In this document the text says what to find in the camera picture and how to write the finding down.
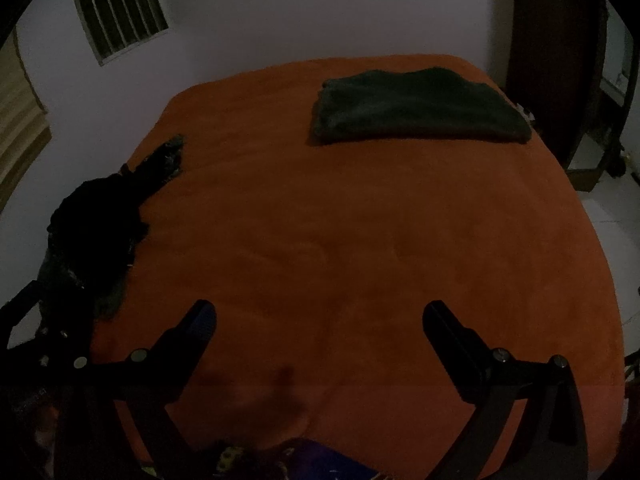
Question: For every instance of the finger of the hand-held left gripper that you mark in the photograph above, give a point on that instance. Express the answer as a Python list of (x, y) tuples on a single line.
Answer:
[(22, 305)]

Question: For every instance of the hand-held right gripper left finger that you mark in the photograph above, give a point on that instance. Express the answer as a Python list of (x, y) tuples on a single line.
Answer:
[(201, 324)]

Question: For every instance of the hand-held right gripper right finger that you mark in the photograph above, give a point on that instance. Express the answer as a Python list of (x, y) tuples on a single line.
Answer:
[(444, 330)]

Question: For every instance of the black printed garment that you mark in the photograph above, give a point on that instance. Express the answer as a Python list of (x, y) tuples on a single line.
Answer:
[(100, 220)]

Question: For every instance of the orange bed blanket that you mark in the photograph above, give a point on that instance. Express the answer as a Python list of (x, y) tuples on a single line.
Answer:
[(350, 240)]

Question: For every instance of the beige curtain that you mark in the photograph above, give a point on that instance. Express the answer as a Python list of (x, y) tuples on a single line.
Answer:
[(17, 125)]

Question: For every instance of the dark green folded cloth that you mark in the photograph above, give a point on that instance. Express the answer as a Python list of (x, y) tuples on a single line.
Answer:
[(415, 105)]

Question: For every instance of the dark wooden wardrobe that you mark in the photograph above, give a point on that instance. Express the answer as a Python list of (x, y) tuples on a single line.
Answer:
[(555, 60)]

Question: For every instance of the barred window vent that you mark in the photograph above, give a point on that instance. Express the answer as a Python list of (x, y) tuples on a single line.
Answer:
[(120, 7)]

